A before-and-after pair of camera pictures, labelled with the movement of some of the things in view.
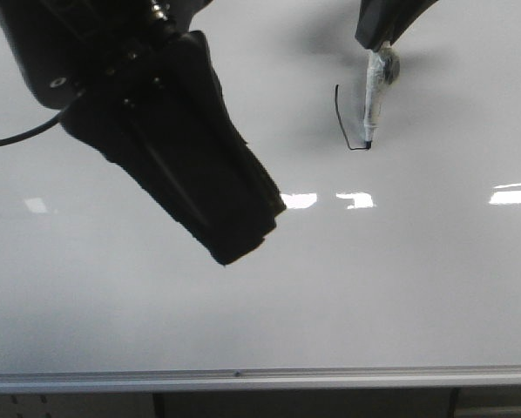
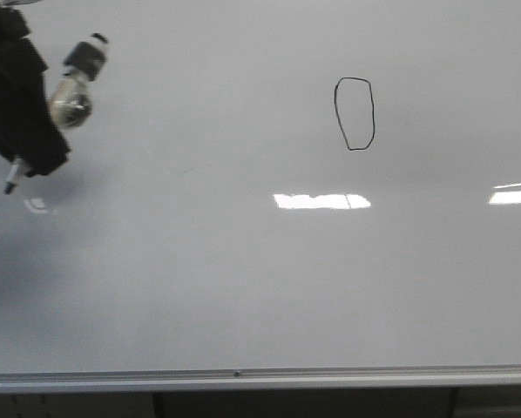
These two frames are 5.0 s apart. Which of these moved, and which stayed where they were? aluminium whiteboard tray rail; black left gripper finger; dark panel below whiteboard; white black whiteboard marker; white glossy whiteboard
Moved: black left gripper finger; white black whiteboard marker
Stayed: white glossy whiteboard; aluminium whiteboard tray rail; dark panel below whiteboard
